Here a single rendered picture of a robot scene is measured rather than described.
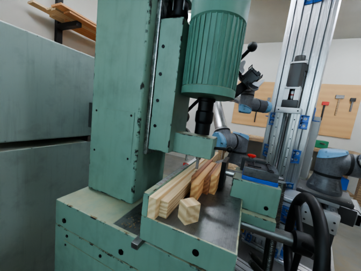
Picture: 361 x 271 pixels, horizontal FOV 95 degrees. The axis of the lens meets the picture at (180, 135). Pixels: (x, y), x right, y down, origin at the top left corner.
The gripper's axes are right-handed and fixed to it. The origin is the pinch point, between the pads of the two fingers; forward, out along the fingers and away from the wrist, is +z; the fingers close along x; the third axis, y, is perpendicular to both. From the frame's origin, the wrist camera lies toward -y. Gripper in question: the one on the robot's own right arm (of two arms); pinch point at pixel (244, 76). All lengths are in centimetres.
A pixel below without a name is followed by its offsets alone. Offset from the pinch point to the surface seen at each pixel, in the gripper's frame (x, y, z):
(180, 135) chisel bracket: 5.1, -29.6, 25.3
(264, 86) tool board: -20, 55, -303
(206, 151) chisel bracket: 14.8, -26.4, 25.3
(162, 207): 19, -36, 46
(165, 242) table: 25, -39, 47
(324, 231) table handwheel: 45, -15, 32
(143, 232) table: 20, -43, 47
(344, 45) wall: 17, 181, -300
